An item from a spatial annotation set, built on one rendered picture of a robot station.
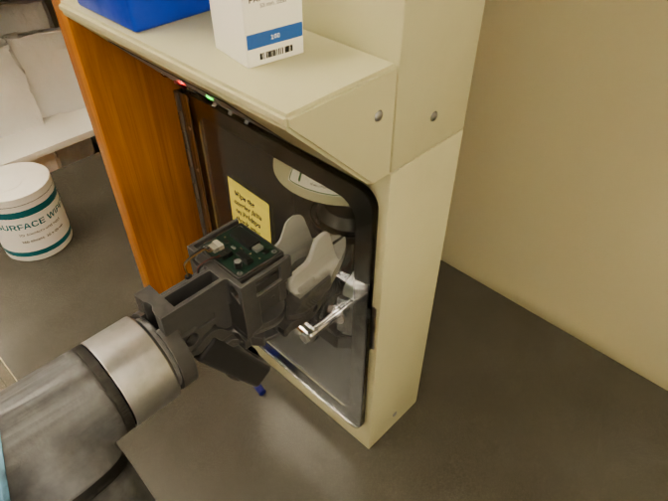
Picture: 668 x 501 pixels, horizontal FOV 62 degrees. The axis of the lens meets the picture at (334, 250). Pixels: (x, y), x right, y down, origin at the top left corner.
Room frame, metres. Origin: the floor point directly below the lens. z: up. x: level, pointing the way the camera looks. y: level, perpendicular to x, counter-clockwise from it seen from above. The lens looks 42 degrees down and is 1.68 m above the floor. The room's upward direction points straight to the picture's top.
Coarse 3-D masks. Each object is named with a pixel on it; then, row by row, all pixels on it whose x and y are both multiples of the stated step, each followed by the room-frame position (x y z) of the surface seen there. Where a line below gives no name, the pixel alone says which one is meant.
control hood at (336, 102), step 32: (64, 0) 0.55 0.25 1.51; (96, 32) 0.51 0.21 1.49; (128, 32) 0.47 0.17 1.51; (160, 32) 0.47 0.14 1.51; (192, 32) 0.47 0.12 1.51; (160, 64) 0.43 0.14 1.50; (192, 64) 0.40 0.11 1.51; (224, 64) 0.40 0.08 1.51; (288, 64) 0.40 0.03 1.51; (320, 64) 0.40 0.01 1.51; (352, 64) 0.40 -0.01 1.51; (384, 64) 0.40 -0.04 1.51; (224, 96) 0.37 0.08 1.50; (256, 96) 0.35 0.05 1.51; (288, 96) 0.35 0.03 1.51; (320, 96) 0.35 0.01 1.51; (352, 96) 0.37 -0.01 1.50; (384, 96) 0.39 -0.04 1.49; (288, 128) 0.33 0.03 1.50; (320, 128) 0.34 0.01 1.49; (352, 128) 0.37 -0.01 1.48; (384, 128) 0.39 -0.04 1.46; (352, 160) 0.37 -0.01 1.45; (384, 160) 0.40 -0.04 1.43
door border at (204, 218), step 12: (180, 96) 0.61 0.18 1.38; (180, 120) 0.61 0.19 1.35; (192, 132) 0.60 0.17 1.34; (192, 144) 0.61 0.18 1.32; (192, 156) 0.61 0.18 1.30; (204, 192) 0.60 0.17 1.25; (204, 204) 0.61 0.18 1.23; (204, 216) 0.61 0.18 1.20; (204, 228) 0.61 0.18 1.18; (372, 300) 0.41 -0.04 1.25
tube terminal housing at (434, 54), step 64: (320, 0) 0.46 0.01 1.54; (384, 0) 0.42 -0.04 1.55; (448, 0) 0.44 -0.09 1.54; (448, 64) 0.45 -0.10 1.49; (448, 128) 0.46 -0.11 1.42; (384, 192) 0.41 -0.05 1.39; (448, 192) 0.48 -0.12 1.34; (384, 256) 0.41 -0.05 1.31; (384, 320) 0.41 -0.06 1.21; (384, 384) 0.42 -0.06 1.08
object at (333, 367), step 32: (192, 96) 0.59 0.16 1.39; (224, 128) 0.56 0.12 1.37; (256, 128) 0.52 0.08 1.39; (224, 160) 0.56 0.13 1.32; (256, 160) 0.52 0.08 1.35; (288, 160) 0.48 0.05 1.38; (224, 192) 0.57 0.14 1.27; (256, 192) 0.52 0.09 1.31; (288, 192) 0.48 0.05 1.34; (320, 192) 0.45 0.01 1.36; (352, 192) 0.42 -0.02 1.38; (224, 224) 0.58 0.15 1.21; (320, 224) 0.45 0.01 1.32; (352, 224) 0.42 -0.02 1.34; (352, 256) 0.42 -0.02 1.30; (352, 288) 0.42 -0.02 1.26; (352, 320) 0.42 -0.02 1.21; (288, 352) 0.50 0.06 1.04; (320, 352) 0.45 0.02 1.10; (352, 352) 0.41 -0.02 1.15; (320, 384) 0.45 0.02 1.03; (352, 384) 0.41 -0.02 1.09; (352, 416) 0.41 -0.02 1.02
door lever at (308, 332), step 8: (328, 312) 0.44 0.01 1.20; (336, 312) 0.43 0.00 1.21; (320, 320) 0.42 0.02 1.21; (328, 320) 0.42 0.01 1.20; (336, 320) 0.43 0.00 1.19; (344, 320) 0.42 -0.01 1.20; (296, 328) 0.41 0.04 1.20; (304, 328) 0.40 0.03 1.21; (312, 328) 0.40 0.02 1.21; (320, 328) 0.41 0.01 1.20; (304, 336) 0.39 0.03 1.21; (312, 336) 0.39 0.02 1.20
